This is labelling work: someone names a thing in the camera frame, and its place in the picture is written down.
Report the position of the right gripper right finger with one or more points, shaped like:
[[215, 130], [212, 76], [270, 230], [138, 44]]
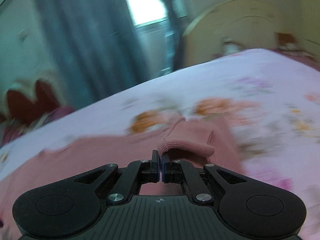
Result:
[[187, 176]]

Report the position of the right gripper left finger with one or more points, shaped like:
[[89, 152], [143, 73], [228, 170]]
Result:
[[136, 174]]

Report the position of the pink long-sleeve sweater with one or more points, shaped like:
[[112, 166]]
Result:
[[37, 160]]

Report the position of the floral white bed sheet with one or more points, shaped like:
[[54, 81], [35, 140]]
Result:
[[270, 103]]

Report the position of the red heart-shaped headboard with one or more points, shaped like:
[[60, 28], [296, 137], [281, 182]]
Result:
[[28, 100]]

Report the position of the white patterned pillow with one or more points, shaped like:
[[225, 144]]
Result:
[[230, 46]]

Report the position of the blue tied right curtain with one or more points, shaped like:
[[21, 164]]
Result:
[[176, 13]]

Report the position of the blue centre curtain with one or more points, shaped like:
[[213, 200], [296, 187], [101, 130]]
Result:
[[95, 46]]

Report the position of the cream round headboard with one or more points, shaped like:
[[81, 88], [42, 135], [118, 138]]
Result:
[[248, 23]]

